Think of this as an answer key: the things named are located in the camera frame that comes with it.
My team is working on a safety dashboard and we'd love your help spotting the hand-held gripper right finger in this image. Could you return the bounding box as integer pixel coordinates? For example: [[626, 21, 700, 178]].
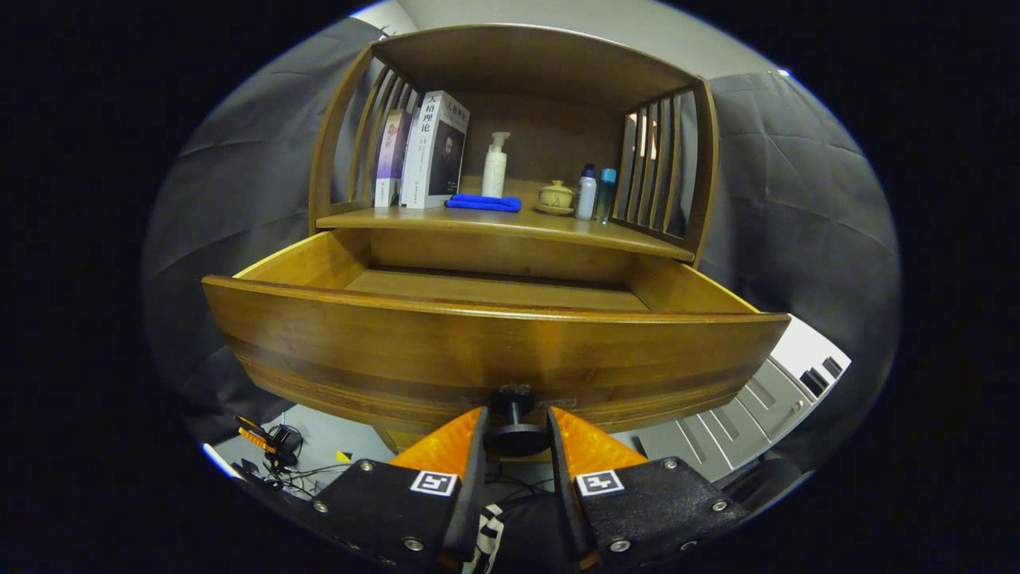
[[547, 407, 750, 571]]

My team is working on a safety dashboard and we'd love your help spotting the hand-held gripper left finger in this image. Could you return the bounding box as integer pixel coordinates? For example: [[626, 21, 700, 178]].
[[311, 407, 488, 571]]

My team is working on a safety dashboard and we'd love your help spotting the wooden drawer with black knob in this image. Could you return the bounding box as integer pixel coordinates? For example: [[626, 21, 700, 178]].
[[201, 229, 791, 459]]

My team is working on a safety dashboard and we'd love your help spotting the wooden countertop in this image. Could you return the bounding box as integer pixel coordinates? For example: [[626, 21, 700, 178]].
[[316, 177, 696, 262]]

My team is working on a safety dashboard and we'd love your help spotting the white office cabinet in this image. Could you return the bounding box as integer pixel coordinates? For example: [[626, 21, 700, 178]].
[[630, 315, 852, 483]]

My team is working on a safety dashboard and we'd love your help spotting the wooden cabinet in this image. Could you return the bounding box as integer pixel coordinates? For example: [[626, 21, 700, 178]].
[[307, 24, 720, 455]]

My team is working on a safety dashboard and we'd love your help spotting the black and white checkered item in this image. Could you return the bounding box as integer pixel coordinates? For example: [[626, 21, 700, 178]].
[[462, 504, 504, 574]]

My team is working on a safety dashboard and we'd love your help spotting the orange and black tool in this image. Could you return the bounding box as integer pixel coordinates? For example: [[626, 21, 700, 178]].
[[233, 413, 277, 457]]

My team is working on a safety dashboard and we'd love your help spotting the folded blue cloth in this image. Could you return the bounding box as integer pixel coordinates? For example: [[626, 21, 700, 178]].
[[445, 194, 523, 214]]

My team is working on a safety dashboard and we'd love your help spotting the white bottle with dark cap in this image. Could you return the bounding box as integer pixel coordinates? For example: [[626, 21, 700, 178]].
[[575, 163, 598, 221]]

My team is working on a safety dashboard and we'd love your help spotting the teal bottle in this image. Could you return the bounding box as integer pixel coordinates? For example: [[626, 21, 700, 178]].
[[596, 167, 618, 225]]

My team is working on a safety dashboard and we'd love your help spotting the white pump bottle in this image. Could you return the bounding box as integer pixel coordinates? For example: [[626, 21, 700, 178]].
[[481, 132, 512, 199]]

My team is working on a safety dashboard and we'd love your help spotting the white book with portrait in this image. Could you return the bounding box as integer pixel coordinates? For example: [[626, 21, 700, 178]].
[[400, 90, 471, 210]]

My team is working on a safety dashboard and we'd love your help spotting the purple book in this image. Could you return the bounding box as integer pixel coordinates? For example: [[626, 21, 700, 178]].
[[374, 108, 413, 208]]

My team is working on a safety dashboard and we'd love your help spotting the black backdrop cloth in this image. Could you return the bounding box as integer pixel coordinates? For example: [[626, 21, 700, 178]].
[[143, 18, 901, 471]]

